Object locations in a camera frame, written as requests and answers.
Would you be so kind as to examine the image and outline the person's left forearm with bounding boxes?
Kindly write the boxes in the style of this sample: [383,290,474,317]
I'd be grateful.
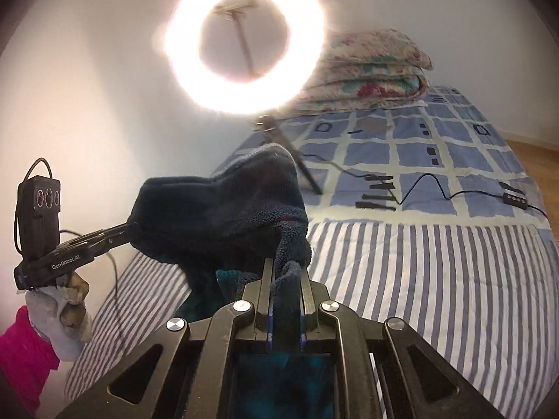
[0,306,60,415]

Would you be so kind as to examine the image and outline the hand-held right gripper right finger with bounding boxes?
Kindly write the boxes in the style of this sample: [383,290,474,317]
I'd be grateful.
[299,266,503,419]

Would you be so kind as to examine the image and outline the black tripod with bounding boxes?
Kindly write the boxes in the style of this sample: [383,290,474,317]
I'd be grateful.
[253,113,324,195]

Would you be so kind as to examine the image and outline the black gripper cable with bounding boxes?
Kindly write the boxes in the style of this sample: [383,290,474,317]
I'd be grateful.
[13,157,119,328]

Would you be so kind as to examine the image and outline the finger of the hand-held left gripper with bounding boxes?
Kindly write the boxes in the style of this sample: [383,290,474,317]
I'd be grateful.
[89,230,143,259]
[60,222,140,251]

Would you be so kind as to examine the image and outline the blue checked bed sheet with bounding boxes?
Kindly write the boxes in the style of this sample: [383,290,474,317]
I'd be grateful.
[216,86,553,228]

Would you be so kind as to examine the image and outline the white ring light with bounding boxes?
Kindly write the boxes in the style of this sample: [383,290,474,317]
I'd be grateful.
[164,0,327,116]

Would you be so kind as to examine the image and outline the teal plaid fleece jacket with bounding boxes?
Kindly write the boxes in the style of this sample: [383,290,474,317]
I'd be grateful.
[129,143,337,419]

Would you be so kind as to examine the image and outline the floral pillow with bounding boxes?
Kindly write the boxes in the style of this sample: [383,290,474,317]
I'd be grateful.
[325,28,434,71]

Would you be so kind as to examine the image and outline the black ring light cable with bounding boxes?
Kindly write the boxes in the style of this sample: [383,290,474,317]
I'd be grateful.
[301,153,549,219]

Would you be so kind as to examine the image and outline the stack of floral pillows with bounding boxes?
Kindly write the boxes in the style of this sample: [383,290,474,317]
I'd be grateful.
[297,63,431,112]

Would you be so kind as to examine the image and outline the person's left hand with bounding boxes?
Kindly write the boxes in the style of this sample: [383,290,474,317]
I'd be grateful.
[24,271,93,361]

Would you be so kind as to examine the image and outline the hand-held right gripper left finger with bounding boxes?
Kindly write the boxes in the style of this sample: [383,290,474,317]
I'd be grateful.
[57,258,275,419]

